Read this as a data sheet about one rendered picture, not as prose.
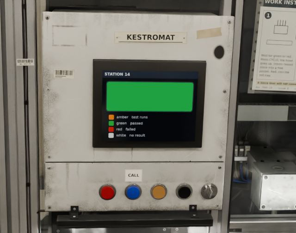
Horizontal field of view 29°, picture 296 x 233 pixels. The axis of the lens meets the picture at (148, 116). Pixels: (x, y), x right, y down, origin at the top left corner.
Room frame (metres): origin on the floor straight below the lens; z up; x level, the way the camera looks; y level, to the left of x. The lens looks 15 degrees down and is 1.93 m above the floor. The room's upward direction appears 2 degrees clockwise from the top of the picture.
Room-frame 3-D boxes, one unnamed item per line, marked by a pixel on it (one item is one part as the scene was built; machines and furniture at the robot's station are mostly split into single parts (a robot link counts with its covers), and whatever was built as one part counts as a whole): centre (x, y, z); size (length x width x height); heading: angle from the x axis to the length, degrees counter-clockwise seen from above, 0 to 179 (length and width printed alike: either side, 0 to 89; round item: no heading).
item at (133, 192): (1.27, 0.03, 1.42); 0.03 x 0.02 x 0.03; 96
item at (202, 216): (1.25, 0.02, 1.37); 0.36 x 0.04 x 0.04; 96
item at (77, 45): (1.38, 0.04, 1.60); 0.42 x 0.29 x 0.46; 96
